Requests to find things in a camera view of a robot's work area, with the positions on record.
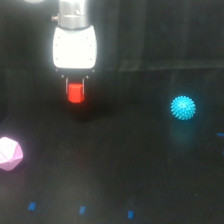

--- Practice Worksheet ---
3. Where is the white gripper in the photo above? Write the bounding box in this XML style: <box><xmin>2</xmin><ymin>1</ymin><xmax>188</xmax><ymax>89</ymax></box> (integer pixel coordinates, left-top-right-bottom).
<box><xmin>52</xmin><ymin>25</ymin><xmax>98</xmax><ymax>97</ymax></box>

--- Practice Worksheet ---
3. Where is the red hexagonal block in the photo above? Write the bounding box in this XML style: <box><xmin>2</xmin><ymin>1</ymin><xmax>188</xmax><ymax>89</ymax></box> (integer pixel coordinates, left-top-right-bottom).
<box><xmin>68</xmin><ymin>83</ymin><xmax>85</xmax><ymax>103</ymax></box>

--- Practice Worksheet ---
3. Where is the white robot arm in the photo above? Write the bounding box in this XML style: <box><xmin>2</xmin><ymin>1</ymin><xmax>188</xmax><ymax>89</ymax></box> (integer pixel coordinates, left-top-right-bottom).
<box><xmin>47</xmin><ymin>0</ymin><xmax>98</xmax><ymax>103</ymax></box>

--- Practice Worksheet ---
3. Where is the pink polyhedron object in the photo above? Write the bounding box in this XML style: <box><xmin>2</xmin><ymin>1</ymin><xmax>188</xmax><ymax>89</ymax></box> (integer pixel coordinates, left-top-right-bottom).
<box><xmin>0</xmin><ymin>137</ymin><xmax>23</xmax><ymax>171</ymax></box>

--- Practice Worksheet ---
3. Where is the cyan spiky ball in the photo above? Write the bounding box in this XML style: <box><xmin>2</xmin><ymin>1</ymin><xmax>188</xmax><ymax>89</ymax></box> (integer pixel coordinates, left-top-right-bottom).
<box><xmin>171</xmin><ymin>96</ymin><xmax>196</xmax><ymax>121</ymax></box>

